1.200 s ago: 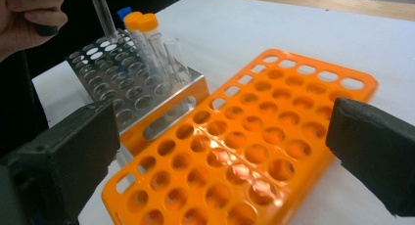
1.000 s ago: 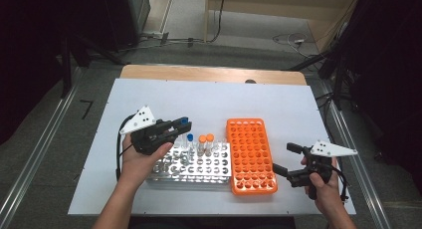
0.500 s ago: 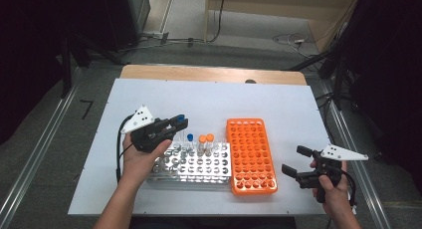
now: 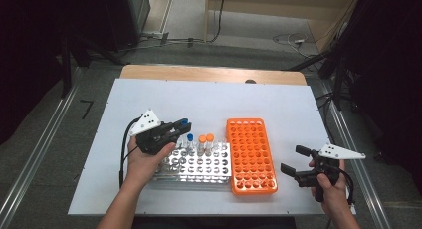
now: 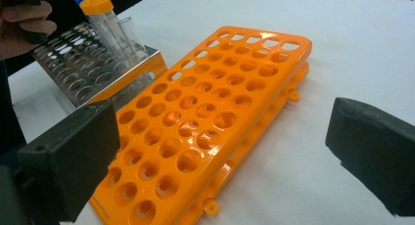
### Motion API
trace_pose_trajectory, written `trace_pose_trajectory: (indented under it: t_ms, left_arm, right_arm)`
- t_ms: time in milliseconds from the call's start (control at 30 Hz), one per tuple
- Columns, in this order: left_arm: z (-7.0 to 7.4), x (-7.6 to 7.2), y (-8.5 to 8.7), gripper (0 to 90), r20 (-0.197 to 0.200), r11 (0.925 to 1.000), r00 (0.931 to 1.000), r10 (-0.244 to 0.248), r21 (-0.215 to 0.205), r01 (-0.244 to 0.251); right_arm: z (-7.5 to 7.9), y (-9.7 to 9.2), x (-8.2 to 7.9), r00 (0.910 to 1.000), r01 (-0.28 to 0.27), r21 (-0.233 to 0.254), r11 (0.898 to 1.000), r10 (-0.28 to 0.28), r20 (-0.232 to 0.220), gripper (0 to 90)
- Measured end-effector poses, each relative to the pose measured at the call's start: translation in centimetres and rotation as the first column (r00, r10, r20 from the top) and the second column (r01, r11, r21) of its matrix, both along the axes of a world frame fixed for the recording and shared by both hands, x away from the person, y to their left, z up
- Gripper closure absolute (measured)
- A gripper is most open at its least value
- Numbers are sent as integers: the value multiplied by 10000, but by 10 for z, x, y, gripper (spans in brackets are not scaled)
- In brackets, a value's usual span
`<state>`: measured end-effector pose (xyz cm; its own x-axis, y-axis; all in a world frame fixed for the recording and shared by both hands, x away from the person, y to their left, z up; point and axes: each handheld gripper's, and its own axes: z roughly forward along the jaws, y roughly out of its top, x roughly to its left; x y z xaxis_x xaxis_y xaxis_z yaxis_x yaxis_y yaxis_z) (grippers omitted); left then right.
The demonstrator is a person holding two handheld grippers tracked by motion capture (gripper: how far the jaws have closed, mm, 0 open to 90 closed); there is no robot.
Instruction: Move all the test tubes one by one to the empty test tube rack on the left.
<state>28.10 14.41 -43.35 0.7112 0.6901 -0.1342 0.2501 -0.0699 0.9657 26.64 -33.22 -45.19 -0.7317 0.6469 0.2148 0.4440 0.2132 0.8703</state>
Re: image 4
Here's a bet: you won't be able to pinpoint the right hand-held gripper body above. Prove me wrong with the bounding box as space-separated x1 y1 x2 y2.
293 142 367 204

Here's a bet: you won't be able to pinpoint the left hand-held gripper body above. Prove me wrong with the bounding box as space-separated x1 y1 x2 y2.
127 108 181 156

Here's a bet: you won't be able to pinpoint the orange-capped clear tube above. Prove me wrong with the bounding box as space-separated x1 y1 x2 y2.
205 132 216 156
197 134 208 157

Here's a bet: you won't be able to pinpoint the orange plastic tube rack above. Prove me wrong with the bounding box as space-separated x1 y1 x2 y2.
225 117 280 196

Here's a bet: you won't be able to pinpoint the silver metal tube rack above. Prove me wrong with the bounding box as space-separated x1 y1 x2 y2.
149 139 233 185

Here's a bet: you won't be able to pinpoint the person's right hand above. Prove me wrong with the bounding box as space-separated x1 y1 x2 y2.
308 158 350 218

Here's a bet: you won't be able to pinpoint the person's left hand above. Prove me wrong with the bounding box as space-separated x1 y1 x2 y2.
125 135 177 191

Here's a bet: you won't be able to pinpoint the white board sheet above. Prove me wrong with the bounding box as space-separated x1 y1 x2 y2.
67 78 357 217

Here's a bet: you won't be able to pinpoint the wooden table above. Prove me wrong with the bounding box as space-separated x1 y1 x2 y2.
118 64 309 87

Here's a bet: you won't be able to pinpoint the black metal stand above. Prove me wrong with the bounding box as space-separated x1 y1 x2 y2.
282 48 353 112
59 34 131 100

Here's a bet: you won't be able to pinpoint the dark cabinet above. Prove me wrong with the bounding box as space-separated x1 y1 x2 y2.
98 0 152 53

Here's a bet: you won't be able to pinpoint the wooden shelf unit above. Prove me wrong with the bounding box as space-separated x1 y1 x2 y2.
203 0 363 55

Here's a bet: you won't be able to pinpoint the right hand-held gripper black cable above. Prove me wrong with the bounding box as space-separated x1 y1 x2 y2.
337 166 356 206

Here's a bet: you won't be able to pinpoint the hand-held gripper black cable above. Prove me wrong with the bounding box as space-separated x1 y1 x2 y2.
337 166 356 206
117 116 143 189

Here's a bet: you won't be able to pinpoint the left hand-held gripper black cable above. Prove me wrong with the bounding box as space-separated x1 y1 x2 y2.
117 116 143 189

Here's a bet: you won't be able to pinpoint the metal floor rail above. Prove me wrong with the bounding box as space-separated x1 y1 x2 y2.
0 67 85 229
316 82 393 229

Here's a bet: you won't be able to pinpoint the black floor cables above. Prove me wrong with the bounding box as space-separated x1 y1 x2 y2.
315 92 336 141

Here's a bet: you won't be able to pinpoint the grey floor cable bundle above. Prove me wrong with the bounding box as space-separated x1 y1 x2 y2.
138 31 207 48

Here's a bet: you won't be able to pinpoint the black hanging cable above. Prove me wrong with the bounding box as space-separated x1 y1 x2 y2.
206 0 228 44

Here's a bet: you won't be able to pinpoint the white coiled cable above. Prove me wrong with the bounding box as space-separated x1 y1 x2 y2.
272 32 313 60

